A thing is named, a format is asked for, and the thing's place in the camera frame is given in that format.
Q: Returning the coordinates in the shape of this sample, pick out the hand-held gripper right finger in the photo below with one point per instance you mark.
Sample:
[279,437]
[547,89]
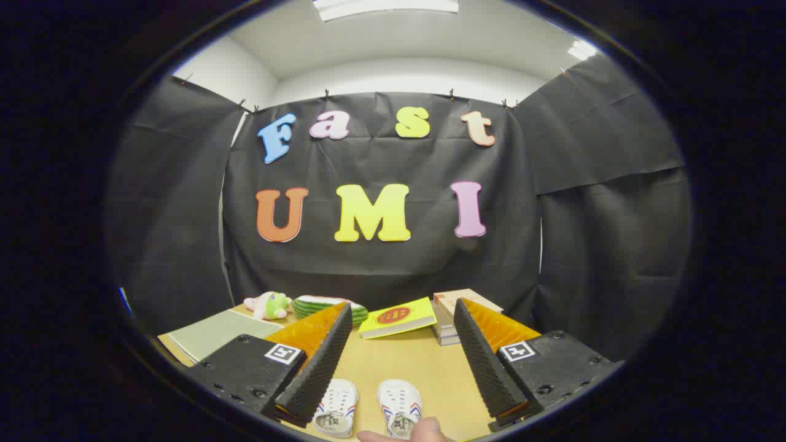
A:
[485,368]

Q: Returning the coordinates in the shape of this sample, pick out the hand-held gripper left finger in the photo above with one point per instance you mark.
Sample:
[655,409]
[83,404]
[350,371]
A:
[319,374]

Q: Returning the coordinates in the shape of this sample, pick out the white canvas shoe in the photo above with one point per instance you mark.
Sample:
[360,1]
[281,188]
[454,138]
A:
[399,402]
[336,405]

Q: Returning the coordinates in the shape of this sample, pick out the green fabric storage box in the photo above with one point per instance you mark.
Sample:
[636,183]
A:
[215,334]

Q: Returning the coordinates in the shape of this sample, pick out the blue-grey cover book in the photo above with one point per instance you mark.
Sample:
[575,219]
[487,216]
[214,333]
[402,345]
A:
[445,340]

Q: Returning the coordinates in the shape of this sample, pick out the white cover book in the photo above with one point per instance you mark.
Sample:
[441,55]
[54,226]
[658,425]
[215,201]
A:
[443,325]

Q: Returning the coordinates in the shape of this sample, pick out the watermelon slice plush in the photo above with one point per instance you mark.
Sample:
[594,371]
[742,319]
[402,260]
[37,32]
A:
[313,305]

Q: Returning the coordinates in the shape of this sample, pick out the beige cover book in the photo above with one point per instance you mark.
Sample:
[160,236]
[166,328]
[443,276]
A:
[476,296]

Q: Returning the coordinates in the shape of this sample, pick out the pink and green plush toy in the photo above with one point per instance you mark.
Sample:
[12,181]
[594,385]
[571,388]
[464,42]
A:
[270,305]

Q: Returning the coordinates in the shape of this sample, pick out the yellow book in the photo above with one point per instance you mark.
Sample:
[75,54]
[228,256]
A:
[399,317]

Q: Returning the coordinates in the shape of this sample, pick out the small ceiling light panel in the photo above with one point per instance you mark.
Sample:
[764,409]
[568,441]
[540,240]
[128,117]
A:
[582,50]

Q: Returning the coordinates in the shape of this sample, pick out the long ceiling light panel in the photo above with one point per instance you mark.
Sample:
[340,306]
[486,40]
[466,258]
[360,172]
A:
[387,6]

